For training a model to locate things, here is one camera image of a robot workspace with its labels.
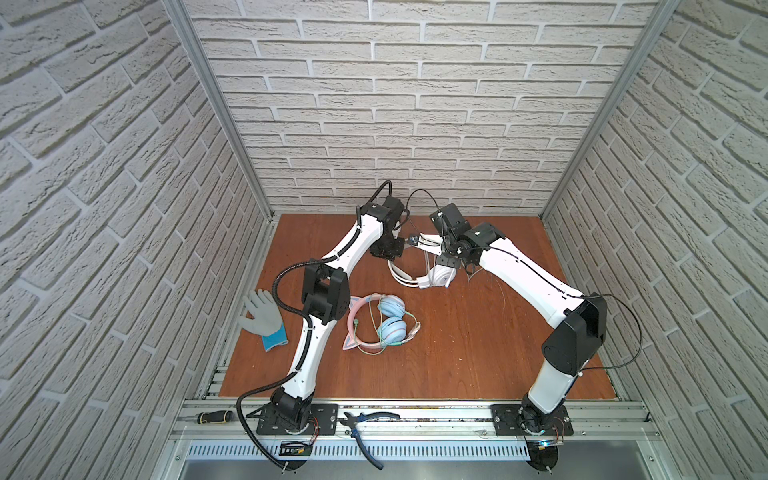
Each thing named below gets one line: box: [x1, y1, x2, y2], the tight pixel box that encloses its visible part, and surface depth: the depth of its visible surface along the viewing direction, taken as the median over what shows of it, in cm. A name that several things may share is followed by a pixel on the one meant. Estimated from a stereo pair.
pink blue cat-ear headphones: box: [342, 293, 407, 350], surface depth 86 cm
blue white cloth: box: [238, 289, 289, 352], surface depth 91 cm
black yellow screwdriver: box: [197, 410, 235, 424], surface depth 74 cm
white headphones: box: [387, 260, 457, 289], surface depth 88 cm
